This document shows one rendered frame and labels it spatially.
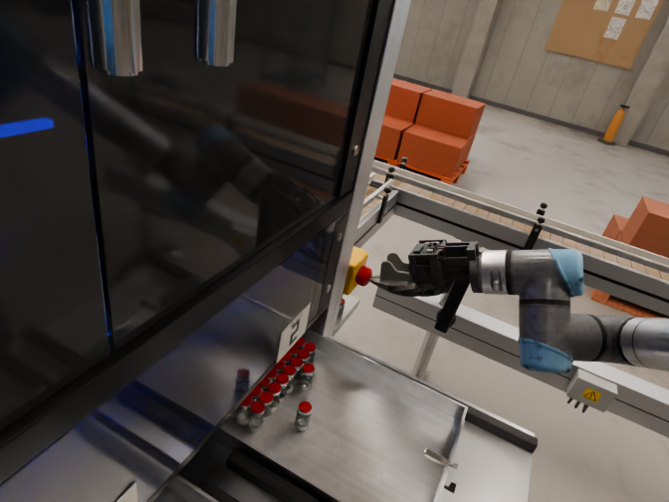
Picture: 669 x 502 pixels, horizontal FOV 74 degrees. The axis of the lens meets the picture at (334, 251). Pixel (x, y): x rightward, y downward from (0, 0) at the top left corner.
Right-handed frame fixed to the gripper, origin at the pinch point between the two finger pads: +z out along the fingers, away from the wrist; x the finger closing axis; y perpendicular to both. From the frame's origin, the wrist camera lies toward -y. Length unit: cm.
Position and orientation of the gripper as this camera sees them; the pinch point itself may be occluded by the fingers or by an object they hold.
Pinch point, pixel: (376, 282)
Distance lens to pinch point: 88.2
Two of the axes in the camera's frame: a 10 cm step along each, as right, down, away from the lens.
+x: -4.4, 4.0, -8.1
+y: -2.1, -9.2, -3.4
